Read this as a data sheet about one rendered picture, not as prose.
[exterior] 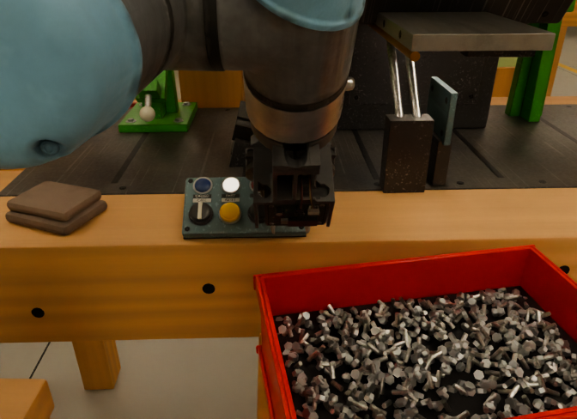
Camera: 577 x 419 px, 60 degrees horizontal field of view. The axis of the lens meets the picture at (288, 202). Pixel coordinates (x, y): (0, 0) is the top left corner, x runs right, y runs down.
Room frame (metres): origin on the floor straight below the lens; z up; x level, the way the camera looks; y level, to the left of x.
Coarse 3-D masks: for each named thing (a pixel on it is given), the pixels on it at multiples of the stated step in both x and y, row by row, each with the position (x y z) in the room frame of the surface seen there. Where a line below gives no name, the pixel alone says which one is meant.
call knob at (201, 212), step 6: (198, 204) 0.53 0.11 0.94; (204, 204) 0.53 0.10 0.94; (192, 210) 0.52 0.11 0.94; (198, 210) 0.52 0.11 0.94; (204, 210) 0.52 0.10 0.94; (210, 210) 0.52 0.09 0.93; (192, 216) 0.51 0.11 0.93; (198, 216) 0.51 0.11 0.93; (204, 216) 0.51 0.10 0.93; (210, 216) 0.52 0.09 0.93; (198, 222) 0.51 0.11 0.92
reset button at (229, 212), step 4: (224, 204) 0.53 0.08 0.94; (228, 204) 0.53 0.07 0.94; (232, 204) 0.53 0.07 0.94; (236, 204) 0.53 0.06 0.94; (224, 208) 0.52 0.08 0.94; (228, 208) 0.52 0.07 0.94; (232, 208) 0.52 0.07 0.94; (236, 208) 0.52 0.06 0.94; (220, 212) 0.52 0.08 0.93; (224, 212) 0.52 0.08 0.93; (228, 212) 0.52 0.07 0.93; (232, 212) 0.52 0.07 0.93; (236, 212) 0.52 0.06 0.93; (224, 216) 0.52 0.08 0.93; (228, 216) 0.52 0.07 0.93; (232, 216) 0.52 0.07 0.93; (236, 216) 0.52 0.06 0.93; (224, 220) 0.52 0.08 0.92; (228, 220) 0.51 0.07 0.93; (232, 220) 0.52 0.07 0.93
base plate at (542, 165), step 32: (192, 128) 0.92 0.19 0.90; (224, 128) 0.92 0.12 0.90; (480, 128) 0.92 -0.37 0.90; (512, 128) 0.92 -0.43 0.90; (544, 128) 0.92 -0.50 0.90; (576, 128) 0.92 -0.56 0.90; (64, 160) 0.76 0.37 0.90; (96, 160) 0.76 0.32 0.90; (128, 160) 0.76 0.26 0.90; (160, 160) 0.76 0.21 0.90; (192, 160) 0.76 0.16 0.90; (224, 160) 0.76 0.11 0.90; (352, 160) 0.76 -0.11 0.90; (480, 160) 0.76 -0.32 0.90; (512, 160) 0.76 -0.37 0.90; (544, 160) 0.76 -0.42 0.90; (576, 160) 0.76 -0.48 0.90; (0, 192) 0.64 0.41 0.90; (128, 192) 0.64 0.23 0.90; (160, 192) 0.64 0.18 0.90
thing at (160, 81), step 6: (162, 72) 0.94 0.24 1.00; (156, 78) 0.93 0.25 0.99; (162, 78) 0.93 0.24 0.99; (150, 84) 0.89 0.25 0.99; (156, 84) 0.90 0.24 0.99; (162, 84) 0.93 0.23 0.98; (144, 90) 0.89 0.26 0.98; (150, 90) 0.89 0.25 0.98; (156, 90) 0.89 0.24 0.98; (162, 90) 0.92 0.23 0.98; (138, 96) 0.91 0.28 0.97; (144, 96) 0.90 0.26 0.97; (156, 96) 0.90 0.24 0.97; (162, 96) 0.91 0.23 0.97
